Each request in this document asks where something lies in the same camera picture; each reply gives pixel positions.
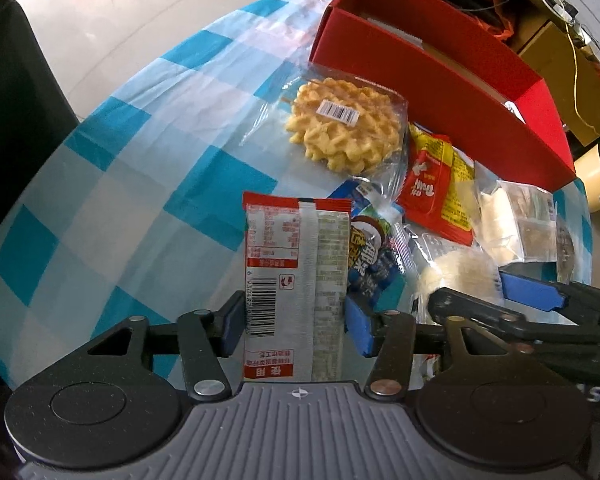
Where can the blue checkered tablecloth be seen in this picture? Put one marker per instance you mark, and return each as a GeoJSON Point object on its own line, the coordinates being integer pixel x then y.
{"type": "Point", "coordinates": [130, 185]}

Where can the clear milk cake packet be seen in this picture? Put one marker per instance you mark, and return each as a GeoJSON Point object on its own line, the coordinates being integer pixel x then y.
{"type": "Point", "coordinates": [500, 215]}

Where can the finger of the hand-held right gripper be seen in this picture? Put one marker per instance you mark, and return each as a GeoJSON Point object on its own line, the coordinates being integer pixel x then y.
{"type": "Point", "coordinates": [530, 291]}
{"type": "Point", "coordinates": [472, 307]}

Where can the round white bun packet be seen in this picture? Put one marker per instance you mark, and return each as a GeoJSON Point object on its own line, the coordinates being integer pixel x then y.
{"type": "Point", "coordinates": [455, 270]}

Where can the black furniture piece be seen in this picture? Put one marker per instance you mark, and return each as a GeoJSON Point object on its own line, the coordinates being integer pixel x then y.
{"type": "Point", "coordinates": [15, 110]}

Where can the red cardboard box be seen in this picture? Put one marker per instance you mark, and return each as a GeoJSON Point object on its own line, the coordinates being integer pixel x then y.
{"type": "Point", "coordinates": [430, 75]}

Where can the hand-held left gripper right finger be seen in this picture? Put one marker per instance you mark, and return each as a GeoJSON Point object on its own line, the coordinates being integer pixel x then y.
{"type": "Point", "coordinates": [357, 327]}

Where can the blue snack packet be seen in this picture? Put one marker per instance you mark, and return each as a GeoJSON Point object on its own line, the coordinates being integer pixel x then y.
{"type": "Point", "coordinates": [375, 260]}

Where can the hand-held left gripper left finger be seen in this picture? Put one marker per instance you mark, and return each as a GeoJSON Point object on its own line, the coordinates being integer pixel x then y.
{"type": "Point", "coordinates": [232, 327]}

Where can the red yellow snack packet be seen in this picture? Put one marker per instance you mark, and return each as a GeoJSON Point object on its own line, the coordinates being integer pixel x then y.
{"type": "Point", "coordinates": [430, 185]}

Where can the orange plastic bag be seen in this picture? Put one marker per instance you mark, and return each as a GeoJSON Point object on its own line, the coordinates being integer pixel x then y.
{"type": "Point", "coordinates": [500, 20]}

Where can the cream round object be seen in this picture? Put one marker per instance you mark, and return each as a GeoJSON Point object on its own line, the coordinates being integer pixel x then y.
{"type": "Point", "coordinates": [592, 165]}

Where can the waffle packet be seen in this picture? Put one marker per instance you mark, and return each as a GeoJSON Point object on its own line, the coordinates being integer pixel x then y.
{"type": "Point", "coordinates": [340, 125]}

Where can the red silver snack packet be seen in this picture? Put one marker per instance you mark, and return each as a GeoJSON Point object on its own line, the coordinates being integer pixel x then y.
{"type": "Point", "coordinates": [280, 260]}

